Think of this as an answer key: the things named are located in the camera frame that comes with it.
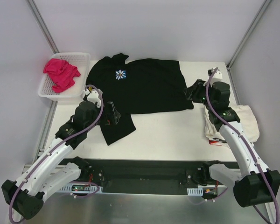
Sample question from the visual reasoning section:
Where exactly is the purple cable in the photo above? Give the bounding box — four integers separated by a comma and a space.
8, 84, 105, 222
189, 68, 280, 224

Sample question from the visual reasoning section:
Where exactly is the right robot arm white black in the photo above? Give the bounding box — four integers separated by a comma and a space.
184, 79, 280, 207

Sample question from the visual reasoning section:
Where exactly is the red white folded shirt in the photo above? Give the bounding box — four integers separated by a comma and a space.
209, 140, 227, 146

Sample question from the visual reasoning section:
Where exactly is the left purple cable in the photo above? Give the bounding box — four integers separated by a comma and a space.
8, 84, 105, 222

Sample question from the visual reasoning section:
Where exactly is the aluminium frame post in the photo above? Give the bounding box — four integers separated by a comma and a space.
226, 0, 273, 70
26, 0, 59, 54

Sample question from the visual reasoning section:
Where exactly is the white plastic basket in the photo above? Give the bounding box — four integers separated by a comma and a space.
38, 52, 91, 102

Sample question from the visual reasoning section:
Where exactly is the folded white t shirt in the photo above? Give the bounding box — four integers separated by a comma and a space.
203, 105, 259, 147

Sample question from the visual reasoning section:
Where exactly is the black t shirt daisy logo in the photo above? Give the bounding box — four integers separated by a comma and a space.
86, 53, 194, 145

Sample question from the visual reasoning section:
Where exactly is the right white cable duct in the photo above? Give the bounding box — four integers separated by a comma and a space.
187, 188, 203, 196

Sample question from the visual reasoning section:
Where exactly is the left white cable duct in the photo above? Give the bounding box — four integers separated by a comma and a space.
57, 184, 103, 194

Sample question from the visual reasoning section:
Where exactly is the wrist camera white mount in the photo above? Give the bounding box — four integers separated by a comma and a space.
83, 87, 103, 104
208, 67, 223, 82

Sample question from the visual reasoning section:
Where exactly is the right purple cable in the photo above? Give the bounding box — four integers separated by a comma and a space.
189, 68, 280, 224

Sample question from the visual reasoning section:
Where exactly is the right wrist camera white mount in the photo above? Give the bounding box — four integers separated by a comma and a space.
208, 67, 223, 82

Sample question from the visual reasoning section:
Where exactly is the white cable duct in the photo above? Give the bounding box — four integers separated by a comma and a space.
57, 184, 103, 194
187, 188, 203, 196

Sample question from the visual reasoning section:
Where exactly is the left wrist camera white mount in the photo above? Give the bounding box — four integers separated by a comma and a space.
83, 87, 103, 104

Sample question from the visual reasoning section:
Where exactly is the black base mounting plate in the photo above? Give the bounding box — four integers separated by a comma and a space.
62, 158, 229, 194

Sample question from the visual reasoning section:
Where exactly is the pink t shirt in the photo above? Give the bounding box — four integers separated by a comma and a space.
43, 58, 81, 93

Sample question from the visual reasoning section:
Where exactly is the right aluminium frame post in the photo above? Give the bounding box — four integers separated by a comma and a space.
226, 0, 273, 70

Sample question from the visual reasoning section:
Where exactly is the left aluminium frame post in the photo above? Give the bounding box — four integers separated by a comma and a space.
26, 0, 59, 54

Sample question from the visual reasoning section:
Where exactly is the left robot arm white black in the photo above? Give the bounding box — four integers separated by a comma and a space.
1, 101, 120, 224

